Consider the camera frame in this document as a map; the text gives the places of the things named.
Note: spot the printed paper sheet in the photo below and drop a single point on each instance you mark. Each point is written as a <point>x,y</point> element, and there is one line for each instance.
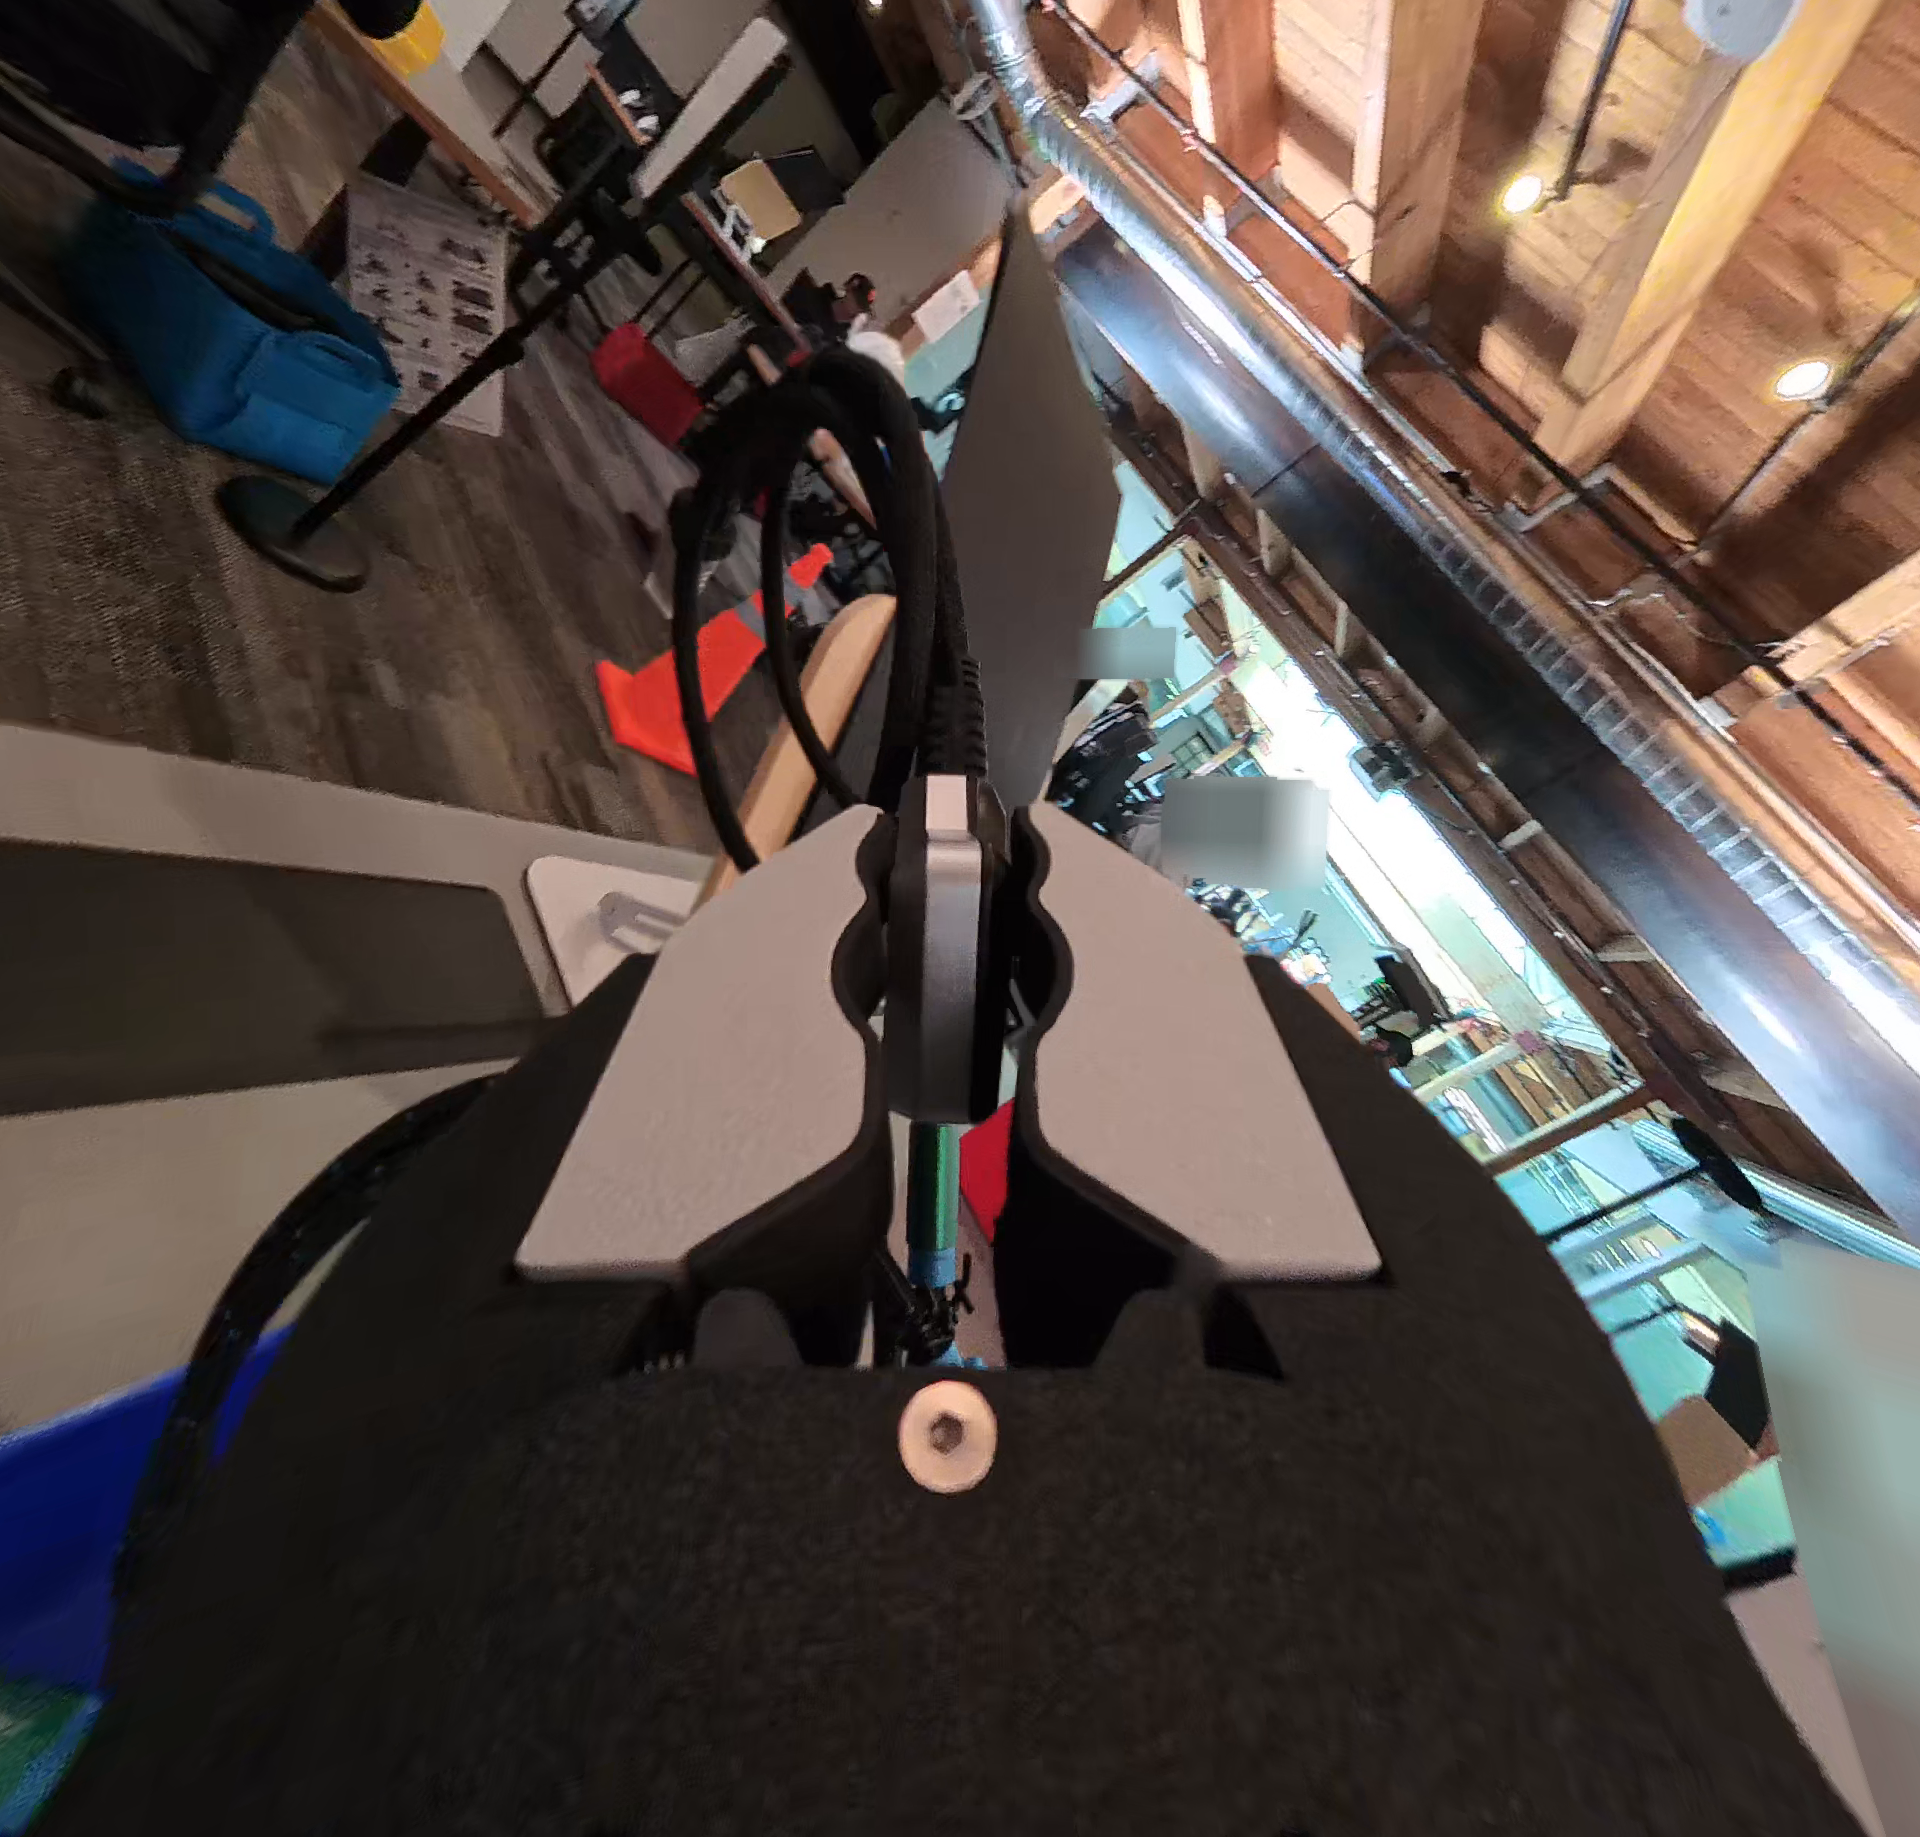
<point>426,295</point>

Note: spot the blue floor crate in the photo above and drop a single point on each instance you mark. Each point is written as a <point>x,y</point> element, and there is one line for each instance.
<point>240,341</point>

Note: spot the blue plastic bin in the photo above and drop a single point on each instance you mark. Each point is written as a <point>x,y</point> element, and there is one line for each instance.
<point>90,1538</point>

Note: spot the tablet stand with dark board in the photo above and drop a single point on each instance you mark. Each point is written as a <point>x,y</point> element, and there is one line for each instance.
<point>1041,518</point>

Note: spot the black office chair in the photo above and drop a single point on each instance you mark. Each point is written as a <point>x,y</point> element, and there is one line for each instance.
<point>183,26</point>

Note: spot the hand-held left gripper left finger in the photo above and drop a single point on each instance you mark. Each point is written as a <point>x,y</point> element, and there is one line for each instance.
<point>710,1119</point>

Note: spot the black tripod stand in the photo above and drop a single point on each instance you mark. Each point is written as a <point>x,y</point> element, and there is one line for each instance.
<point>452,400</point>

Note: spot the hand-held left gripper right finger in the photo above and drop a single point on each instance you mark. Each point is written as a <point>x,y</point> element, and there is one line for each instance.
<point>1183,1119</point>

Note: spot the silver ventilation duct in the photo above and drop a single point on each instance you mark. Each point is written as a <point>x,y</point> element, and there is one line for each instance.
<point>1052,69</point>

